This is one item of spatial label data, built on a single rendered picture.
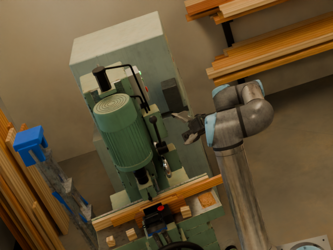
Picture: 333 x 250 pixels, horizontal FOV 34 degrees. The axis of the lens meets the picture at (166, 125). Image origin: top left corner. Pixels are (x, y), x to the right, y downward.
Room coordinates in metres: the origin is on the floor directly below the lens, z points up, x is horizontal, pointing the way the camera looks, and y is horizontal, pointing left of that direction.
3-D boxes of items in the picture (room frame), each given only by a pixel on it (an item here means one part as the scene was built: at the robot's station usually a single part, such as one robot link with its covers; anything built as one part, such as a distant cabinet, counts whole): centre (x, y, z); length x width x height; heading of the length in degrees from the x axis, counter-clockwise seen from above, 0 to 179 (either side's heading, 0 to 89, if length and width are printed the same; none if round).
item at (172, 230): (1.92, 0.19, 0.91); 0.15 x 0.14 x 0.09; 93
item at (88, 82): (2.40, 0.21, 1.16); 0.22 x 0.22 x 0.72; 3
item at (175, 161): (2.31, 0.04, 1.02); 0.09 x 0.07 x 0.12; 93
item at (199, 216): (2.01, 0.19, 0.87); 0.61 x 0.30 x 0.06; 93
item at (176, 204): (2.03, 0.16, 0.93); 0.25 x 0.01 x 0.07; 93
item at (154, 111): (2.34, 0.05, 1.23); 0.09 x 0.08 x 0.15; 3
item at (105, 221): (2.13, 0.20, 0.92); 0.60 x 0.02 x 0.05; 93
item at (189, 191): (2.12, 0.11, 0.92); 0.60 x 0.02 x 0.04; 93
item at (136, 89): (2.44, 0.07, 1.40); 0.10 x 0.06 x 0.16; 3
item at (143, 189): (2.13, 0.19, 1.03); 0.14 x 0.07 x 0.09; 3
